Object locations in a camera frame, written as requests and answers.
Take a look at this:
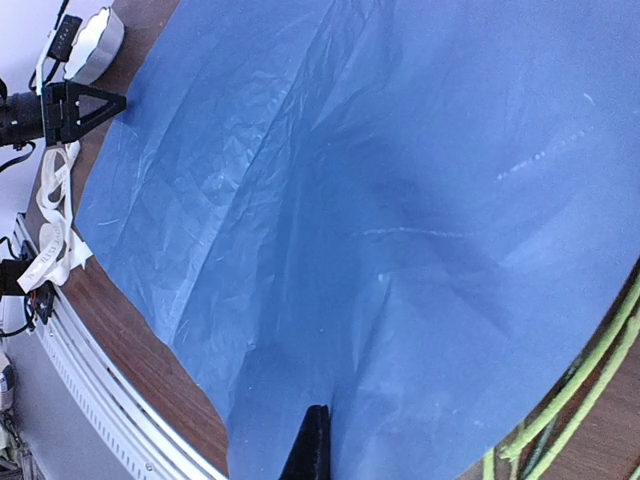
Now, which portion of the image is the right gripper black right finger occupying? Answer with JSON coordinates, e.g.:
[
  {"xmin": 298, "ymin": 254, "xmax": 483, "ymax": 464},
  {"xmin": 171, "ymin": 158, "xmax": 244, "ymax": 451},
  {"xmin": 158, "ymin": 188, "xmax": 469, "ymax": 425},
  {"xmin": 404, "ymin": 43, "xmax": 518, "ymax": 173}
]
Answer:
[{"xmin": 279, "ymin": 405, "xmax": 331, "ymax": 480}]

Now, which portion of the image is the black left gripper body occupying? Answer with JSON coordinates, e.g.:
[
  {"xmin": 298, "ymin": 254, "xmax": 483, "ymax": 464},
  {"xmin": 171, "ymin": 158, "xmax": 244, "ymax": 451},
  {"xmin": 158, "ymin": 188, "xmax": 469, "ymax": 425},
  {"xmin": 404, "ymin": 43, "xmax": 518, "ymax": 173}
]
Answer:
[{"xmin": 0, "ymin": 81, "xmax": 45, "ymax": 150}]

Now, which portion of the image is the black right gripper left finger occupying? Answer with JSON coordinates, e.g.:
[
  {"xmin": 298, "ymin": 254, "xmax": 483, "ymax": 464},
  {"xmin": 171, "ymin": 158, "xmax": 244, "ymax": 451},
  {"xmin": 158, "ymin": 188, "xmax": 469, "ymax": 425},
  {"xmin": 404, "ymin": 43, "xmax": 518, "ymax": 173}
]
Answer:
[{"xmin": 41, "ymin": 81, "xmax": 127, "ymax": 146}]

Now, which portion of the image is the blue wrapping paper sheet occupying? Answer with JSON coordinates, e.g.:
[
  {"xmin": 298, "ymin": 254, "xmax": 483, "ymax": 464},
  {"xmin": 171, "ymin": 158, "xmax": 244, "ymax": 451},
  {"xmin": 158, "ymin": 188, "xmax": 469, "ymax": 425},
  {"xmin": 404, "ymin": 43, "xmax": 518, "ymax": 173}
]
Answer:
[{"xmin": 76, "ymin": 1, "xmax": 639, "ymax": 479}]

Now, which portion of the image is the white scalloped dish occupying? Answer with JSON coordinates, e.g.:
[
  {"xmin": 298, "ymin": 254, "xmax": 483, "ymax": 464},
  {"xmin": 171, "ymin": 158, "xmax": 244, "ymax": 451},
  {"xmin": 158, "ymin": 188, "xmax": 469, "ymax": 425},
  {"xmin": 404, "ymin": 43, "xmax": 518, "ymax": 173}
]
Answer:
[{"xmin": 63, "ymin": 7, "xmax": 125, "ymax": 85}]

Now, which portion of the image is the cream printed ribbon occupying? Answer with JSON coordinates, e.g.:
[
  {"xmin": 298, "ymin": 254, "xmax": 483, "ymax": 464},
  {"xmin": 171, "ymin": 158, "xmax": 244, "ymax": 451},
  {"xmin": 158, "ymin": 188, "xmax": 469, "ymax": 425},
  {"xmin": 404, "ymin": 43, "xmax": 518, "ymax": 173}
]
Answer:
[{"xmin": 19, "ymin": 141, "xmax": 93, "ymax": 288}]

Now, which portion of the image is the front aluminium rail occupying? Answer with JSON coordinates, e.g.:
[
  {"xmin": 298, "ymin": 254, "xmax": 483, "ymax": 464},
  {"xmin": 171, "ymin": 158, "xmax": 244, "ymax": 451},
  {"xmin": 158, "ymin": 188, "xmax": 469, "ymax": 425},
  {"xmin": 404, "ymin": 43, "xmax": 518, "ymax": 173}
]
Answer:
[{"xmin": 12, "ymin": 212, "xmax": 231, "ymax": 480}]

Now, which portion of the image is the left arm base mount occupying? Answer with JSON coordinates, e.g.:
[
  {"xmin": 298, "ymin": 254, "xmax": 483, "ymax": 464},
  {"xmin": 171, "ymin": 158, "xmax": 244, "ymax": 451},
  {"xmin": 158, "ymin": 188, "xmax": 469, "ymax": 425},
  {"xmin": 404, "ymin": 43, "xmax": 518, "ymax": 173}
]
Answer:
[{"xmin": 1, "ymin": 259, "xmax": 55, "ymax": 337}]

